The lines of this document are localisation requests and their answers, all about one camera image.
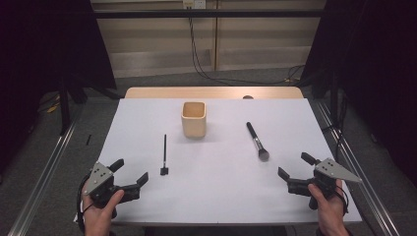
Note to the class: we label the white wall socket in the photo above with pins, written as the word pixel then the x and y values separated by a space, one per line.
pixel 194 4

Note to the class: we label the person's right hand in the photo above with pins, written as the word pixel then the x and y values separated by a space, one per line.
pixel 329 213

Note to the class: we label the black metal stand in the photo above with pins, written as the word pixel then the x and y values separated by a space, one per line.
pixel 334 98
pixel 64 108

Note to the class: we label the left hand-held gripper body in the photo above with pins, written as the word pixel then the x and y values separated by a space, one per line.
pixel 98 178

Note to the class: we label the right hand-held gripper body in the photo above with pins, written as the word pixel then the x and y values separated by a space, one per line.
pixel 327 173

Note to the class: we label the black makeup brush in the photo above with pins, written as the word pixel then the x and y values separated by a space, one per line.
pixel 257 141

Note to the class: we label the person's left hand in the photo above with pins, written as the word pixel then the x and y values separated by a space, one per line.
pixel 98 218

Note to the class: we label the wooden table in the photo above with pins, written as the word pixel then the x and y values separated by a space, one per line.
pixel 213 92

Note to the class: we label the dark table grommet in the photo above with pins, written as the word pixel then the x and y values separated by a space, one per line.
pixel 248 97

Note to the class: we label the yellow floor piece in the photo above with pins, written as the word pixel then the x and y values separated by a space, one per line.
pixel 53 108

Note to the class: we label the white table cover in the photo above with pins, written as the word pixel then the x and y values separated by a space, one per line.
pixel 223 183

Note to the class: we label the beige square cup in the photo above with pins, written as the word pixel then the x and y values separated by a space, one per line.
pixel 194 123

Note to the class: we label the metal floor rail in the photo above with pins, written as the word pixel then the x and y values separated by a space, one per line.
pixel 46 177
pixel 357 164

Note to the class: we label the small black floor piece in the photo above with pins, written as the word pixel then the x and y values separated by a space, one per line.
pixel 88 140

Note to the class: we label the black horizontal bar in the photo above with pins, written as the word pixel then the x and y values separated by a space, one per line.
pixel 209 13

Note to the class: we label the black curtain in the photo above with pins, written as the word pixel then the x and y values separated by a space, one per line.
pixel 49 59
pixel 377 65

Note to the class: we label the small black comb brush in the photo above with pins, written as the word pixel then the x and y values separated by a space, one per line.
pixel 164 154

